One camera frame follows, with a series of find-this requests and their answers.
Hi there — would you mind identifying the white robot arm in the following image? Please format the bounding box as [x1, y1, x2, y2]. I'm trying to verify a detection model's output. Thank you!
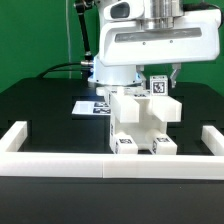
[90, 0, 223, 86]

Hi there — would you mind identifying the white chair back piece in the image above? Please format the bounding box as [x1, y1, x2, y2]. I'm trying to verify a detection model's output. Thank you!
[96, 86, 182, 123]

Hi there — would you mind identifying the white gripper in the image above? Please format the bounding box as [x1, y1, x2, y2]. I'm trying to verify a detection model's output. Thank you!
[98, 0, 221, 89]

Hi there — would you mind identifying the white U-shaped fence frame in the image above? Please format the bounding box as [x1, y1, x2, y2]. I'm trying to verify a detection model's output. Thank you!
[0, 121, 224, 180]

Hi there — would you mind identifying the black cable on table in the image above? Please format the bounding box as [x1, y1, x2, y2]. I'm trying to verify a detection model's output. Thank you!
[36, 62, 93, 79]

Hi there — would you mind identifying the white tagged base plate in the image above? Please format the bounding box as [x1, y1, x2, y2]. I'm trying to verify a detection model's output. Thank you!
[72, 101, 111, 115]

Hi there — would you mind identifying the white chair seat piece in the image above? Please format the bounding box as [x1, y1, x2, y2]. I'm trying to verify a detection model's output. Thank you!
[109, 114, 167, 151]

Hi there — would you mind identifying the black hose behind robot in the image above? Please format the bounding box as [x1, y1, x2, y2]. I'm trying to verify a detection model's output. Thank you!
[73, 0, 98, 68]

